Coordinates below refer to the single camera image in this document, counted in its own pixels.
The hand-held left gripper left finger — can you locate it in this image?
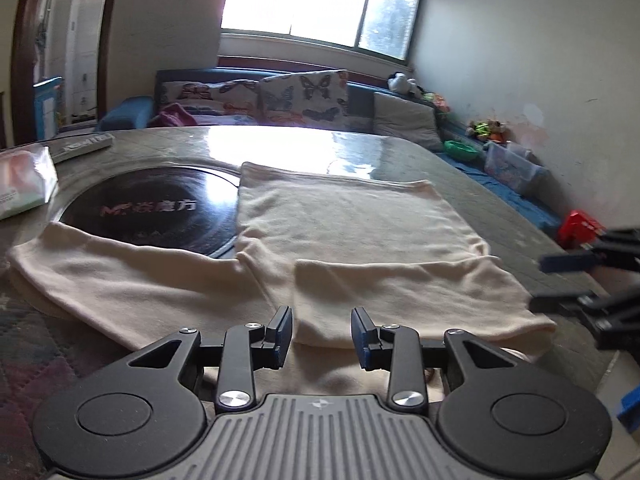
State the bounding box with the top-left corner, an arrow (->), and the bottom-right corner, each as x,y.
127,306 -> 294,411

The brown door frame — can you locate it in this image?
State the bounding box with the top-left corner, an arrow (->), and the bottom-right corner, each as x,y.
10,0 -> 126,148

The blue and white board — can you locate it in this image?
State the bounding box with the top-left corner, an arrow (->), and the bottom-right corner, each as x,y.
32,76 -> 66,140

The panda plush toy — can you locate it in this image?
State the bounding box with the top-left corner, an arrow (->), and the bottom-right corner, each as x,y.
387,72 -> 426,98

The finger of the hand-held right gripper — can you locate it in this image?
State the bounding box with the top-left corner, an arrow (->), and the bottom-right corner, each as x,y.
540,228 -> 640,282
529,287 -> 640,352

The butterfly print cushion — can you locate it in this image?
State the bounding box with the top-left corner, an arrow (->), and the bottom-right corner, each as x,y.
164,78 -> 261,117
257,70 -> 349,128

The tissue pack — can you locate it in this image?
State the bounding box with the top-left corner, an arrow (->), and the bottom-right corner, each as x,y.
0,144 -> 60,221

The cream knit garment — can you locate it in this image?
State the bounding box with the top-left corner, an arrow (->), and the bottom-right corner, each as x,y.
7,161 -> 558,396

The blue box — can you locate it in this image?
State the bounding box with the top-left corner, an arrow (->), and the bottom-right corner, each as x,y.
616,390 -> 640,428

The green and orange plush toy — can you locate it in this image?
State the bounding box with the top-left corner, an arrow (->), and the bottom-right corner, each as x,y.
467,119 -> 511,145

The window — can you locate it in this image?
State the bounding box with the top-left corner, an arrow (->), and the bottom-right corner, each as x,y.
220,0 -> 428,63

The black round cooktop disc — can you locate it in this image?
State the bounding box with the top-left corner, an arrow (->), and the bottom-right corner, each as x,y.
55,164 -> 242,260

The blue sofa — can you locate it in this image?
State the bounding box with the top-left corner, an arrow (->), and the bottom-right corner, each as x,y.
97,66 -> 563,241

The clear plastic storage box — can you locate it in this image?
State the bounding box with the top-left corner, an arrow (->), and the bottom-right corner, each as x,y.
482,141 -> 547,197

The grey remote control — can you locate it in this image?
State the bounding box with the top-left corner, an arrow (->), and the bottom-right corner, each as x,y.
50,132 -> 116,163

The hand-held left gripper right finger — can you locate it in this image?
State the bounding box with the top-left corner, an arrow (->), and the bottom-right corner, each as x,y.
351,307 -> 507,411

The pink cloth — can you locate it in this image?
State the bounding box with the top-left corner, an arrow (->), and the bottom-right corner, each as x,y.
148,102 -> 200,128

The red toy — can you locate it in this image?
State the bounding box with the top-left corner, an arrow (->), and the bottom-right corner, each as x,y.
557,210 -> 608,250

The green bowl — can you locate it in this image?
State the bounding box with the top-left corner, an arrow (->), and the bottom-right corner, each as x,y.
444,140 -> 480,162

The grey cushion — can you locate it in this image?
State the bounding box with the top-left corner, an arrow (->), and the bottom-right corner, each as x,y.
372,91 -> 445,152

